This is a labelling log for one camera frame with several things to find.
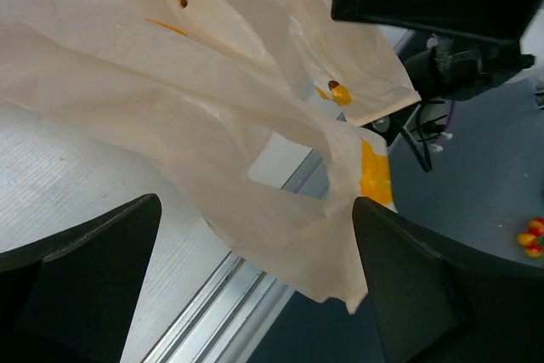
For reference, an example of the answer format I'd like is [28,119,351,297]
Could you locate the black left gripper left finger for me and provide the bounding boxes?
[1,194,162,362]

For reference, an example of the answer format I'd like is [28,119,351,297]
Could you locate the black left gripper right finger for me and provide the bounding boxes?
[352,197,543,362]

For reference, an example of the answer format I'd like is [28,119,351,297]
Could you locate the colourful sticker on floor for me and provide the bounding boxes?
[517,217,544,258]

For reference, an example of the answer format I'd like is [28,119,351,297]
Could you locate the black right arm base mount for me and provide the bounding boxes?
[366,33,537,173]

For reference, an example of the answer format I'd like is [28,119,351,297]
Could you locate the aluminium table edge rail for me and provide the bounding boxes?
[139,148,332,363]

